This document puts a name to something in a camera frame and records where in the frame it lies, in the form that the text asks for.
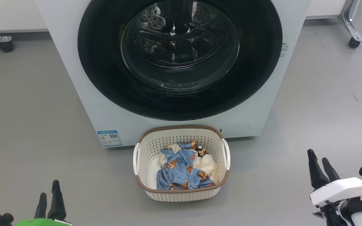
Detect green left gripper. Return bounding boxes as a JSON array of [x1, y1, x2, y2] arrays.
[[16, 180, 72, 226]]

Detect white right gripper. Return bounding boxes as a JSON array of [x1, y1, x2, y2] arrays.
[[307, 149, 362, 207]]

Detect blue bear-print garment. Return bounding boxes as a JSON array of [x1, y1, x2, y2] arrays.
[[156, 142, 215, 191]]

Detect black ring glass washer door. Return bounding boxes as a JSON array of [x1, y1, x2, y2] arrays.
[[78, 0, 283, 121]]

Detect white front-load washing machine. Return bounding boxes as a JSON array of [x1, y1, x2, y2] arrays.
[[36, 0, 310, 148]]

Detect blue energy label sticker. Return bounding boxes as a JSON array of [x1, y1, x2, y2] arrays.
[[97, 130, 123, 148]]

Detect cream perforated laundry basket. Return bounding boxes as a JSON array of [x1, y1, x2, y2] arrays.
[[133, 125, 231, 202]]

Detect metal frame leg with caster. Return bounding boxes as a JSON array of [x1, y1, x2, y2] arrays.
[[337, 0, 362, 48]]

